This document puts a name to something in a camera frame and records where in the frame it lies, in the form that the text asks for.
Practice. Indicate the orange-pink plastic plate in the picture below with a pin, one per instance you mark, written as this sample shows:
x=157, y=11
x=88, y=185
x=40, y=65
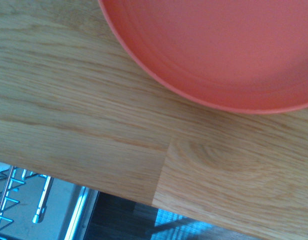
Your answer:
x=219, y=50

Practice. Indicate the stainless steel dishwasher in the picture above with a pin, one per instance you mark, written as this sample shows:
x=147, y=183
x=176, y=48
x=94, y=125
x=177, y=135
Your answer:
x=61, y=210

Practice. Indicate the wooden countertop slab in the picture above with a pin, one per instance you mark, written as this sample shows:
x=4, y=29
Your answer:
x=94, y=112

